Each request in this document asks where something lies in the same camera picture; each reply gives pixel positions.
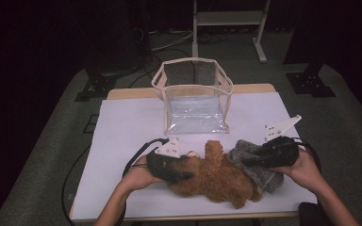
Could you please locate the clear plastic bag beige trim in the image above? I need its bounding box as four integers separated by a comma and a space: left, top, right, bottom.
150, 56, 235, 136

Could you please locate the right hand-held gripper black cable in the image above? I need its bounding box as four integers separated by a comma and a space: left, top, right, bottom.
290, 136, 323, 173

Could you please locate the person's right hand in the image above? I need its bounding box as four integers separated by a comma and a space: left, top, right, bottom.
271, 149, 326, 196

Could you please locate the white floor cable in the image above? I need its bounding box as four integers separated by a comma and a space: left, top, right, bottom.
150, 29, 194, 53

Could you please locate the wooden table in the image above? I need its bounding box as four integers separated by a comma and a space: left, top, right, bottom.
69, 83, 298, 222

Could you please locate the grey knitted cloth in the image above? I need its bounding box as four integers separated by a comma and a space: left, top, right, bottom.
226, 139, 285, 195

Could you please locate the hand-held gripper black cable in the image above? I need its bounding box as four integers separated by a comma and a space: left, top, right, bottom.
121, 137, 170, 226
290, 136, 323, 173

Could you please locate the left hand-held gripper black cable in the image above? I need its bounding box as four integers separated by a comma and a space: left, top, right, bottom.
121, 137, 170, 226

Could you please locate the person's black clothing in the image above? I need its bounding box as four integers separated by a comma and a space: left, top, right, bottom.
298, 202, 328, 226

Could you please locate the thin black cable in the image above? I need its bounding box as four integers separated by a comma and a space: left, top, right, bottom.
61, 144, 92, 226

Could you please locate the dark floor outlet box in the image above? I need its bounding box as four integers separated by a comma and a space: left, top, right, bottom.
83, 114, 100, 135

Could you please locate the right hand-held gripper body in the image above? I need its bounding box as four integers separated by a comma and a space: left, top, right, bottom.
260, 115, 303, 169

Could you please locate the person's left hand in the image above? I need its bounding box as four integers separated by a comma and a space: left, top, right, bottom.
123, 155, 166, 192

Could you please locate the brown teddy bear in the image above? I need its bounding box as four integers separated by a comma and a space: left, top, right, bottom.
168, 139, 263, 210

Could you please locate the black stand base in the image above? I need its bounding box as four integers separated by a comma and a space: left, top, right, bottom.
285, 62, 337, 98
74, 69, 117, 103

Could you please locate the black floor cable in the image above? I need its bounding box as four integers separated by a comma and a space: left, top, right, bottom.
128, 55, 159, 89

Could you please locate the white table sheet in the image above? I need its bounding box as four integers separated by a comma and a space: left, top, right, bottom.
70, 91, 335, 220

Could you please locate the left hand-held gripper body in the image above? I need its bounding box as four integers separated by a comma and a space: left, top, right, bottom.
146, 137, 182, 183

